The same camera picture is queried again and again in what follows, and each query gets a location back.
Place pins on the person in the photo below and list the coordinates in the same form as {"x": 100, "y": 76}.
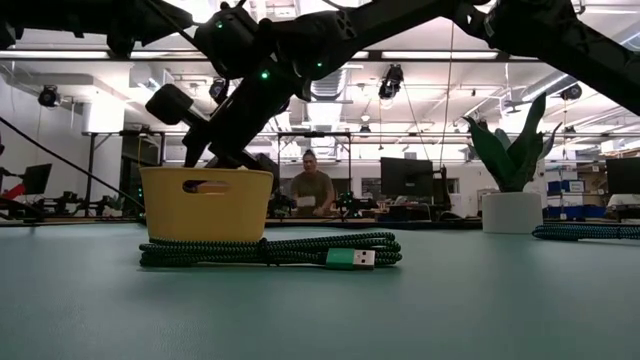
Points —
{"x": 312, "y": 187}

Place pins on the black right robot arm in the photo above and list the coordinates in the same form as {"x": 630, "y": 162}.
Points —
{"x": 550, "y": 35}

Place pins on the black ceiling spotlight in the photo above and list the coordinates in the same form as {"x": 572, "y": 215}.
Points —
{"x": 48, "y": 96}
{"x": 571, "y": 92}
{"x": 218, "y": 90}
{"x": 391, "y": 82}

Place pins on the black metal frame stand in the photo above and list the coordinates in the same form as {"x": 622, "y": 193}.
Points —
{"x": 315, "y": 134}

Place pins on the yellow plastic basket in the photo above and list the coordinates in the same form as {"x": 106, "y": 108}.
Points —
{"x": 205, "y": 215}

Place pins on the green artificial plant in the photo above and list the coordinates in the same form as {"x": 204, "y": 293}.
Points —
{"x": 515, "y": 155}

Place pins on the green table mat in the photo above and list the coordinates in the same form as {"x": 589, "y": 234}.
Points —
{"x": 320, "y": 310}

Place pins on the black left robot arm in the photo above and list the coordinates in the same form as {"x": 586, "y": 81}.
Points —
{"x": 75, "y": 17}

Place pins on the black cabinet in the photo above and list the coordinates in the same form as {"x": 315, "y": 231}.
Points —
{"x": 150, "y": 150}

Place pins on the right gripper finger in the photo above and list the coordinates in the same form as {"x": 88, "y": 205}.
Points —
{"x": 235, "y": 161}
{"x": 196, "y": 156}

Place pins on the silver ceiling air duct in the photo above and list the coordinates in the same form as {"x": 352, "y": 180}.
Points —
{"x": 327, "y": 85}

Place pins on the black monitor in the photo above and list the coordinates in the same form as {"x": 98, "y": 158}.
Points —
{"x": 36, "y": 179}
{"x": 406, "y": 177}
{"x": 624, "y": 176}

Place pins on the blue storage bin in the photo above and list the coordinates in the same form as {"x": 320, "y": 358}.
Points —
{"x": 575, "y": 212}

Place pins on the black aluminium table frame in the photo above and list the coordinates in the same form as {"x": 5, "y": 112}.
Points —
{"x": 400, "y": 225}

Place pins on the white plant pot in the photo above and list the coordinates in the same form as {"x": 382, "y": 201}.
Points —
{"x": 512, "y": 214}

